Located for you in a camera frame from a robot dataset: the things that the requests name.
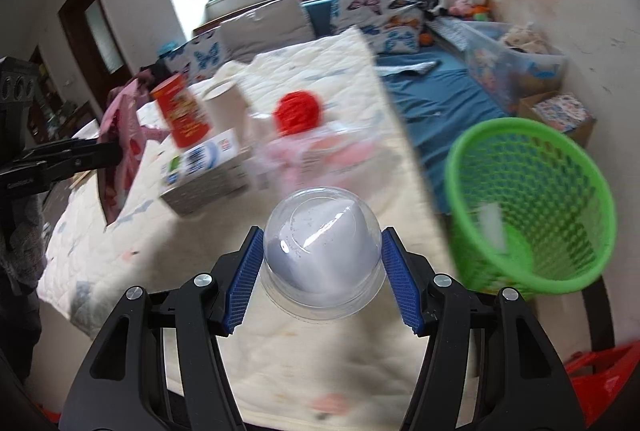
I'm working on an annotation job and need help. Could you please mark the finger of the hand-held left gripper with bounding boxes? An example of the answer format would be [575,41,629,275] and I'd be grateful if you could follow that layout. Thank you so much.
[0,138,124,196]

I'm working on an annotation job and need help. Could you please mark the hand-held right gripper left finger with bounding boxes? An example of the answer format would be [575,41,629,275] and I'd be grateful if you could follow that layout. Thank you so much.
[57,226,266,431]

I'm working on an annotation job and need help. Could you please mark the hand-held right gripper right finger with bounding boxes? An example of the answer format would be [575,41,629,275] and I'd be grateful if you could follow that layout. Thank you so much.
[381,226,586,431]

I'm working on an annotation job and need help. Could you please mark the pink plastic bag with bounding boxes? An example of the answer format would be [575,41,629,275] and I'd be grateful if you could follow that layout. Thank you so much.
[97,78,166,224]

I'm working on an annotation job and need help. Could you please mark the clear plastic dome lid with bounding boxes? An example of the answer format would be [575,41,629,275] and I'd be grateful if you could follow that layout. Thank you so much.
[257,186,388,323]

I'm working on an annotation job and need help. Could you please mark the red snack can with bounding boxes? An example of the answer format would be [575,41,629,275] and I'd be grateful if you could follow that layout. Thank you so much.
[150,73,213,149]

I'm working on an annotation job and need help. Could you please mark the white milk carton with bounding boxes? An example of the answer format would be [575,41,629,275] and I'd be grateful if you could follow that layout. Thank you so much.
[159,128,251,216]

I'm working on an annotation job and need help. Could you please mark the clear pinkish plastic wrapper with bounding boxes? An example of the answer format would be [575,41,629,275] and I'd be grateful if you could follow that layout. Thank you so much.
[250,111,382,192]

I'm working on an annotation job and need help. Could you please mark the white paper cup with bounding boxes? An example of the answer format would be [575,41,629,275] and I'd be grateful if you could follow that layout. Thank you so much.
[200,81,251,146]

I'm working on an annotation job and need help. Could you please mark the red round object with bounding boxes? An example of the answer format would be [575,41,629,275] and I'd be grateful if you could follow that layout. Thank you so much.
[272,90,322,136]

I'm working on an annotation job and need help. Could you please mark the green plastic basket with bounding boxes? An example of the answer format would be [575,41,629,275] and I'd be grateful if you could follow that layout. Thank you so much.
[445,117,617,298]

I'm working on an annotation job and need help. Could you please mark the brown wooden door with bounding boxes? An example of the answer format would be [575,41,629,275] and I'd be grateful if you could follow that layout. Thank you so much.
[57,0,131,112]

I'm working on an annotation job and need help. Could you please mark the white paper piece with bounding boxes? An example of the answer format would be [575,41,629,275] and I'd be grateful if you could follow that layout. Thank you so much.
[475,203,507,252]

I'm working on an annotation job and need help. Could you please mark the white butterfly pillow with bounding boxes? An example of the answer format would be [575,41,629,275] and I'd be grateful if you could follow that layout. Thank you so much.
[165,28,233,84]
[367,0,426,56]
[331,0,396,36]

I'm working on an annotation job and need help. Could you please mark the blue bed sheet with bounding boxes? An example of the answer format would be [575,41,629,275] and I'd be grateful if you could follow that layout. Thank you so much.
[305,0,511,214]

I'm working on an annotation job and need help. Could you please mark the white cloth piece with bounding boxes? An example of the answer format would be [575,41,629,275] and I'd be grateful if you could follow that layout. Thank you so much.
[375,58,443,76]

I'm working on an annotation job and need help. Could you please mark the red plastic stool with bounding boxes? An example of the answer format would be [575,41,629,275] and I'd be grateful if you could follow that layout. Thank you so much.
[562,343,640,429]

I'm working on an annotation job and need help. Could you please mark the beige pillow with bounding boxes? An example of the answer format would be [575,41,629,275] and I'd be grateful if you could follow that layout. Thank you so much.
[220,0,316,64]

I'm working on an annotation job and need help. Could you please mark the cardboard box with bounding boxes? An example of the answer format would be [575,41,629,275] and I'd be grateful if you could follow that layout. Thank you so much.
[517,91,597,146]

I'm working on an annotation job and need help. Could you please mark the white quilted blanket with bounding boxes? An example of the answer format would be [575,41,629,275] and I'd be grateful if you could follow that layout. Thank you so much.
[37,26,481,427]

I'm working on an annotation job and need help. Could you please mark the clear plastic storage bin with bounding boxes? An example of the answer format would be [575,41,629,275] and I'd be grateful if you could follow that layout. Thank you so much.
[462,22,568,112]

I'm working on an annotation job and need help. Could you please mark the patterned folded cloth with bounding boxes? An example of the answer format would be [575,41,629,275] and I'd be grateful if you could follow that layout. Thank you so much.
[430,18,473,54]

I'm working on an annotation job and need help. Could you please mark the orange fox plush toy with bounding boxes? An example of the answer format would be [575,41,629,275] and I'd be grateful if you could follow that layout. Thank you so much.
[465,0,493,22]

